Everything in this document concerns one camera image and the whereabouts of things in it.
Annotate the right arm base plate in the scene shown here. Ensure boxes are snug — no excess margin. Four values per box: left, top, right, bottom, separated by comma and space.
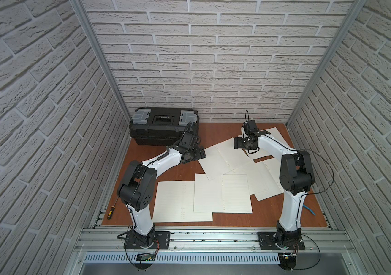
257, 231, 305, 251

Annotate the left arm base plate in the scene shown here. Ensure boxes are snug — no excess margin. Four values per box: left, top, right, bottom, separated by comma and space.
124, 231, 171, 250

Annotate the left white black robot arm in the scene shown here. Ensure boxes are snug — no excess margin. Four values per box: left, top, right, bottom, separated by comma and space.
117, 132, 206, 243

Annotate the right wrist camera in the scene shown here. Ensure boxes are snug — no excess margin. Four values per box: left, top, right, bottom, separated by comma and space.
242, 120, 259, 136

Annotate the purple cover notebook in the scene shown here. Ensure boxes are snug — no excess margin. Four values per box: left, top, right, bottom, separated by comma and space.
199, 137, 253, 180

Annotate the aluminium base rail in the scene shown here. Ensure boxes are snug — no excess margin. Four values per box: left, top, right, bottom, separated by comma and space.
74, 226, 356, 265

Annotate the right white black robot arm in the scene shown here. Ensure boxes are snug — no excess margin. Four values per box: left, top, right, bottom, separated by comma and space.
233, 131, 315, 243

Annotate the yellow black screwdriver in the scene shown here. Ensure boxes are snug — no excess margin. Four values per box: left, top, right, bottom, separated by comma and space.
107, 197, 119, 220

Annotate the black plastic toolbox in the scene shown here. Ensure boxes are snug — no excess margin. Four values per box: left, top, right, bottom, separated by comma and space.
129, 107, 200, 146

